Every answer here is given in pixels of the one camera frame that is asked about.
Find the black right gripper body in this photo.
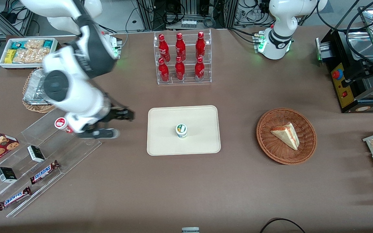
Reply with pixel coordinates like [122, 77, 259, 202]
[100, 104, 123, 124]

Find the beige plastic tray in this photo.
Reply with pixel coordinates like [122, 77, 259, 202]
[147, 105, 221, 156]

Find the silver foil tray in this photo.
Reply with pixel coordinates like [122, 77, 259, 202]
[24, 69, 48, 105]

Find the black sealing machine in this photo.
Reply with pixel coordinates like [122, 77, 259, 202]
[315, 5, 373, 114]

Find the clear acrylic tiered stand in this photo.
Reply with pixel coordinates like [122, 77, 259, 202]
[0, 108, 103, 218]

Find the red lid yogurt cup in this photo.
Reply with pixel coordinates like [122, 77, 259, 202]
[54, 117, 73, 134]

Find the red cola bottle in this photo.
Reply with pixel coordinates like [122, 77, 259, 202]
[195, 57, 205, 82]
[158, 34, 171, 62]
[196, 31, 206, 60]
[175, 56, 185, 81]
[175, 32, 186, 61]
[158, 58, 170, 82]

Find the clear acrylic bottle rack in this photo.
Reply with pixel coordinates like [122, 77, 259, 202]
[153, 29, 212, 85]

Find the light wicker basket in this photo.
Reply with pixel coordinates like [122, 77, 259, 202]
[22, 67, 56, 113]

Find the wrapped sandwich wedge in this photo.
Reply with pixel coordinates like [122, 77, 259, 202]
[270, 122, 300, 151]

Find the small black box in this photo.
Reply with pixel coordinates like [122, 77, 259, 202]
[27, 145, 46, 163]
[0, 167, 17, 183]

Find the Snickers chocolate bar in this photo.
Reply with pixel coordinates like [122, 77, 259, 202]
[0, 186, 32, 211]
[29, 160, 61, 185]

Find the large clear cracker bag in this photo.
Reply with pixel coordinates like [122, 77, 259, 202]
[13, 48, 51, 64]

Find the brown round wicker basket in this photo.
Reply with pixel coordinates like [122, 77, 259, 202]
[256, 108, 317, 165]

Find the small clear cracker bag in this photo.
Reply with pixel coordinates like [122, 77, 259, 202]
[25, 39, 45, 50]

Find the yellow snack packet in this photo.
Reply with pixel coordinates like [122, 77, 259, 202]
[5, 49, 17, 64]

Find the white plastic snack bin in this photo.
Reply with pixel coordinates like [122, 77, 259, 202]
[0, 38, 58, 69]

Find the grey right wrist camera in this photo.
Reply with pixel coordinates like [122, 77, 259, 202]
[78, 128, 121, 140]

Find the aluminium equipment frame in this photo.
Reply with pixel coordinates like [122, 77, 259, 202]
[136, 0, 239, 31]

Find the black cable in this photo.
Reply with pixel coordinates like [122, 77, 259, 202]
[259, 218, 306, 233]

